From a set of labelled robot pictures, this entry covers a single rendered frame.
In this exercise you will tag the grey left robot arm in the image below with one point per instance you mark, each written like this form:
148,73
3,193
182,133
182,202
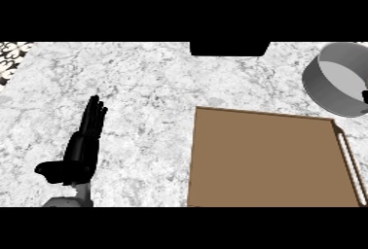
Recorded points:
77,198

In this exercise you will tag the black appliance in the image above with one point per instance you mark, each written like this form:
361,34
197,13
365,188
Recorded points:
229,49

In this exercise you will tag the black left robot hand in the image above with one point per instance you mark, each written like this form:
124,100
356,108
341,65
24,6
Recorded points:
81,147

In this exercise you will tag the grey metal pot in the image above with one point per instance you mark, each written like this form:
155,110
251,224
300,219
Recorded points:
337,81

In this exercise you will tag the black and white patterned cloth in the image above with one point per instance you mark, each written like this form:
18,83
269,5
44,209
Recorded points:
10,60

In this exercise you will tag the brown wooden tray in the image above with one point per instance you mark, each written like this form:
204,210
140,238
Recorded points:
268,159

